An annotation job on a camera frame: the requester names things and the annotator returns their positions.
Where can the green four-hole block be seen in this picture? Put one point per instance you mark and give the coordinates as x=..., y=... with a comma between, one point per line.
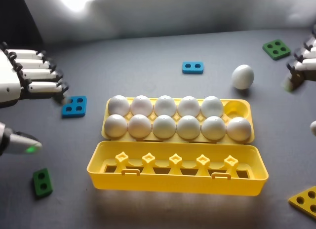
x=277, y=47

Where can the yellow triangular three-hole block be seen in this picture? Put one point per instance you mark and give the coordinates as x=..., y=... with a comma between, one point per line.
x=306, y=202

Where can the yellow plastic egg carton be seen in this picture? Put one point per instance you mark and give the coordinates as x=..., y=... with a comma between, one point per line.
x=172, y=187

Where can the white curtain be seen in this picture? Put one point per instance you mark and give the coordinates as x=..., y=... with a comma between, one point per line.
x=172, y=14

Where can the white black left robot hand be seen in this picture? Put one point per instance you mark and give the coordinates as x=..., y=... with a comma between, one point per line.
x=10, y=78

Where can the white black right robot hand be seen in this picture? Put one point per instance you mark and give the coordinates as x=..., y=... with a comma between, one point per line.
x=306, y=63

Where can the blue four-hole block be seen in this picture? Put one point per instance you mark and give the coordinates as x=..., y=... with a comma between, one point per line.
x=74, y=114

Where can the green two-hole block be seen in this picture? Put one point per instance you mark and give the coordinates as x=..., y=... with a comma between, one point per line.
x=49, y=183

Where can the grey table cloth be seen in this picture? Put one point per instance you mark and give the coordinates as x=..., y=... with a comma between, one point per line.
x=148, y=78

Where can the blue two-hole block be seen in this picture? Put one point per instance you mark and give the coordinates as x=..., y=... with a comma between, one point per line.
x=192, y=66

